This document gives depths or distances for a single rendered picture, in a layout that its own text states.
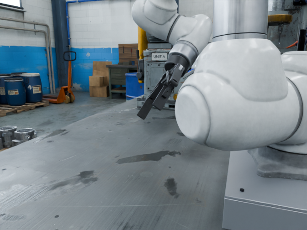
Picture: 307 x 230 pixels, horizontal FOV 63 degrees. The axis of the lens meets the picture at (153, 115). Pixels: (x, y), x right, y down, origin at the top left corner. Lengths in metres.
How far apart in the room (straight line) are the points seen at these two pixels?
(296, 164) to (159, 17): 0.60
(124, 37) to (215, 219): 6.98
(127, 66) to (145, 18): 5.41
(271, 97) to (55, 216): 0.49
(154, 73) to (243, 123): 1.16
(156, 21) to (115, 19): 6.66
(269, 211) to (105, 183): 0.40
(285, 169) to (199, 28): 0.52
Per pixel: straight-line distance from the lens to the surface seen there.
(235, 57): 0.45
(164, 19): 0.89
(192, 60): 0.85
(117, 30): 7.51
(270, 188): 0.58
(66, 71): 8.13
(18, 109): 5.66
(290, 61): 0.61
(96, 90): 7.04
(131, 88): 3.31
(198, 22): 0.92
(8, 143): 3.15
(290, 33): 1.77
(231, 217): 0.54
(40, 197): 0.69
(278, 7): 1.56
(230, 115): 0.43
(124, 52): 7.13
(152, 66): 1.56
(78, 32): 8.17
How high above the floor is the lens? 1.13
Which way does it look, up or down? 14 degrees down
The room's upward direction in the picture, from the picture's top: straight up
